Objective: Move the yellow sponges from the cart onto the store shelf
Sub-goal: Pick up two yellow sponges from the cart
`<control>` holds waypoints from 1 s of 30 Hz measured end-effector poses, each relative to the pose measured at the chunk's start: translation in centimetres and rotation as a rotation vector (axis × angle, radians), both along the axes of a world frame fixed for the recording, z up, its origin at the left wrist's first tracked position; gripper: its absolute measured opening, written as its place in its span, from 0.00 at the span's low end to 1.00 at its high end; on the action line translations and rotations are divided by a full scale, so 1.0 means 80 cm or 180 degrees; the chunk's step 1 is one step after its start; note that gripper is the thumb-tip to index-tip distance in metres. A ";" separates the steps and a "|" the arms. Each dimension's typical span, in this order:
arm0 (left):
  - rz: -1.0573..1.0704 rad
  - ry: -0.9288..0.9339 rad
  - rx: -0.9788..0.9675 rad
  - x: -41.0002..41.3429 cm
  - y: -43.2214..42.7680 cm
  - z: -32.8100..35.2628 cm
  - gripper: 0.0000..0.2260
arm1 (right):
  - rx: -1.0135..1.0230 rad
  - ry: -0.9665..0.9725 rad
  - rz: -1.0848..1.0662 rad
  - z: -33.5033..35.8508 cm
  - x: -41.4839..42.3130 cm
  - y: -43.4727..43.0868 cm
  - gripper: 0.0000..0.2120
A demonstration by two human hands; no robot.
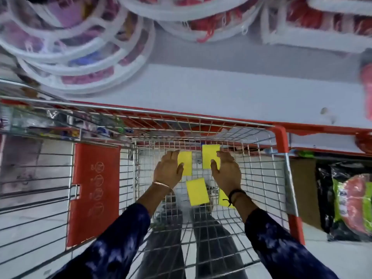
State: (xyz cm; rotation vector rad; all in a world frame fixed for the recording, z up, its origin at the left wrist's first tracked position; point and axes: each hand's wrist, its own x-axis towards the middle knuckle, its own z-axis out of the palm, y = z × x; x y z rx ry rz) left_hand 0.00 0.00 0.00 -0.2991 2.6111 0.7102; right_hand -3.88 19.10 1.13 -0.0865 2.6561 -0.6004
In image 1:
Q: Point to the stack of round clip hangers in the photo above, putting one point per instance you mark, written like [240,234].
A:
[72,46]

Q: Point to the rectangular white clip hanger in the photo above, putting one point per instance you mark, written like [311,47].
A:
[305,39]

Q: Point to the person's left leg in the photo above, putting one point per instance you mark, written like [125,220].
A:
[164,246]

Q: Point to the red plastic item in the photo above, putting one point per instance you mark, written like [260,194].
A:
[364,143]

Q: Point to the person's right leg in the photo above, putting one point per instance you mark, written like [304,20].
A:
[216,246]

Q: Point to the person's leg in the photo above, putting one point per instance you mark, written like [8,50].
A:
[164,246]
[216,246]

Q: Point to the person's left forearm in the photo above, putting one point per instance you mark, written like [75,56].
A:
[116,244]

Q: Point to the black bag with green pack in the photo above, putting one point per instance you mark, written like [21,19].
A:
[354,200]

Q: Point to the red and white shelf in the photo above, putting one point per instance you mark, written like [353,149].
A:
[232,84]

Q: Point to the yellow sponge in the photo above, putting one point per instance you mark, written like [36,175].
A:
[209,155]
[186,162]
[197,191]
[223,201]

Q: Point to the person's right hand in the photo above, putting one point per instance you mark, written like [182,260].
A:
[228,174]

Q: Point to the person's right forearm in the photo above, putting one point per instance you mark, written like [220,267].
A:
[276,244]

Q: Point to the row of colourful packets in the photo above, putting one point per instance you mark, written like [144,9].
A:
[35,124]

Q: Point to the black wristband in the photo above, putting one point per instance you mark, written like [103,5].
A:
[236,192]

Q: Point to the person's left hand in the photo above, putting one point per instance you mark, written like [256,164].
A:
[167,171]

